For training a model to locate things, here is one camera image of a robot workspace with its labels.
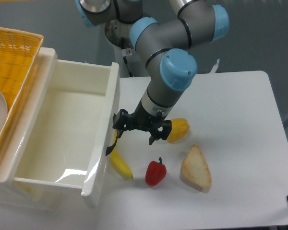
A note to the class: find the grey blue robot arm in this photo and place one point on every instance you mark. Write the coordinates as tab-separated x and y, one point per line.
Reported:
163	48

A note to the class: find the white drawer cabinet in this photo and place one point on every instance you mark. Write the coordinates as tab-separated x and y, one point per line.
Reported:
15	142

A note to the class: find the yellow bell pepper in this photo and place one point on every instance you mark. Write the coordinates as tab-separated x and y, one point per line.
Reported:
180	128

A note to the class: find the red bell pepper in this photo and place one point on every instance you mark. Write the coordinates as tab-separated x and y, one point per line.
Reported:
155	172

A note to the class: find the slice of bread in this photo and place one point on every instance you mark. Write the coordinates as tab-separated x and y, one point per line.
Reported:
194	170

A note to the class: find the yellow banana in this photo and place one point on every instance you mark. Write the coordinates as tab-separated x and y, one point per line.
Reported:
120	165

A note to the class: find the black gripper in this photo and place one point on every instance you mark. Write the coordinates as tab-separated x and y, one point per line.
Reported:
123	121

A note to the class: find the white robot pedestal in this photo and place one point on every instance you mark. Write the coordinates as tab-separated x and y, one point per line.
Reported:
124	60

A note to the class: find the yellow woven basket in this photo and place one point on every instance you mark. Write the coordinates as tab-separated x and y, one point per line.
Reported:
18	50

